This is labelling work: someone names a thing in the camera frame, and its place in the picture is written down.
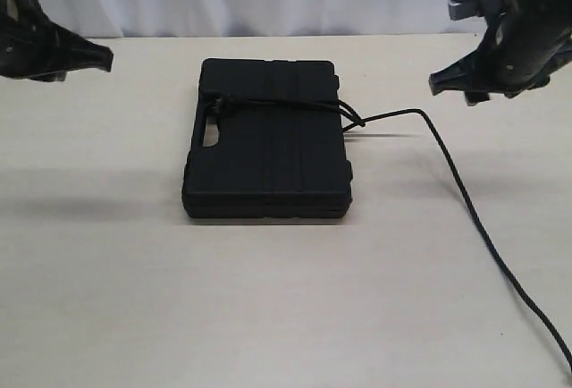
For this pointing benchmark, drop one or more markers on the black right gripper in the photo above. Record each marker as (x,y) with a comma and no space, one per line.
(526,37)

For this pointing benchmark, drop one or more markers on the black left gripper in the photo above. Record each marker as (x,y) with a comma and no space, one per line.
(34,48)

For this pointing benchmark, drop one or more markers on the black plastic tool case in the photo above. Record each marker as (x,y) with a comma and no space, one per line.
(267,142)

